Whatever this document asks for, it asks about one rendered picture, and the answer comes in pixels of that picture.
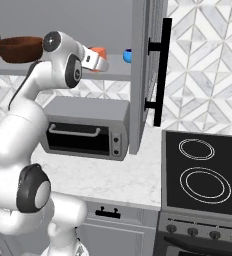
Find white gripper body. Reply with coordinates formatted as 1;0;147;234
89;52;110;73

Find grey open cabinet door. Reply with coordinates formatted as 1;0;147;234
129;0;169;156

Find grey base cabinet door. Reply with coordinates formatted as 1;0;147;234
75;221;158;256

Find blue cup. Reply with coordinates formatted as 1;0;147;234
122;48;133;65

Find grey toaster oven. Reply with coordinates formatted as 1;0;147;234
39;96;132;162

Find brown wooden bowl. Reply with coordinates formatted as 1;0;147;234
0;36;44;64

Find black and grey stove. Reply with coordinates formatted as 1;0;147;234
153;129;232;256

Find grey drawer front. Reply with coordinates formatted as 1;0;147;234
78;198;161;231

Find dark stove knob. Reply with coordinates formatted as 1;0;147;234
165;223;178;234
209;230;222;241
187;226;199;238

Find grey wall cabinet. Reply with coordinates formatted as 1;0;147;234
0;0;134;82

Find long black door handle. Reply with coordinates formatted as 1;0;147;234
144;17;173;128

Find grey toaster oven handle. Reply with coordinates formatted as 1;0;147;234
48;123;102;138

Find black drawer handle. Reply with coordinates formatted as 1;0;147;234
94;206;122;220

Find black oven door handle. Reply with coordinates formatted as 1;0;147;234
163;234;232;256

